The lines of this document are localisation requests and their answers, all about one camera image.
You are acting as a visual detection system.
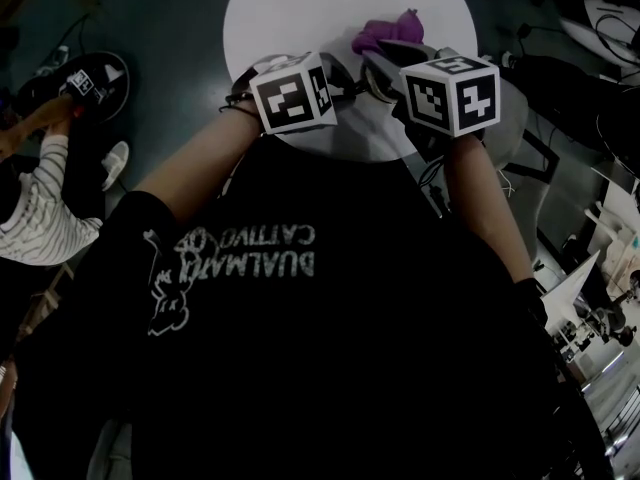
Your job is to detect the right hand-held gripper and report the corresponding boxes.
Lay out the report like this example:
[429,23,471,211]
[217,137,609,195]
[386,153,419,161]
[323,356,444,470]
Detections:
[377,39,501,164]

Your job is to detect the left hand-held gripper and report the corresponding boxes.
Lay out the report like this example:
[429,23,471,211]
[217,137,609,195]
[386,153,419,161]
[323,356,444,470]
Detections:
[248,51,359,136]

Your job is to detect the purple cloth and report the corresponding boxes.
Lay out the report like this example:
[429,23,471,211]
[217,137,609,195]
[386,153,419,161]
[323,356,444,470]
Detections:
[351,7,426,58]

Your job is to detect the person's right forearm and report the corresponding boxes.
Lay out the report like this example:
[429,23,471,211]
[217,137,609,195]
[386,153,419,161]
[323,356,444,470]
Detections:
[443,135,535,285]

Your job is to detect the person's left forearm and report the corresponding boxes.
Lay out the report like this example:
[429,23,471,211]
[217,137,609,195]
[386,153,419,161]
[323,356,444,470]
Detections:
[133,110,264,225]

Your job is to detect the white round table gold legs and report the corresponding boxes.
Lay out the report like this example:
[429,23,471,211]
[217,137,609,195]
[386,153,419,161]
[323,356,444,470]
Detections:
[222,0,479,164]

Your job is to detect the black wrist band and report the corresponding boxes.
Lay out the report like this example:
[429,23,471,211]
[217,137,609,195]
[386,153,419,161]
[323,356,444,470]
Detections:
[218,90,257,119]

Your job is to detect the black office chair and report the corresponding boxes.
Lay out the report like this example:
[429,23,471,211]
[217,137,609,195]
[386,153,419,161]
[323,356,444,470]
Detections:
[519,52,640,169]

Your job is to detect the person's black printed t-shirt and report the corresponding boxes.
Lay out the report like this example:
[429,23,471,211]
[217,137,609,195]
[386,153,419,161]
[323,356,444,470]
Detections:
[12,137,619,480]

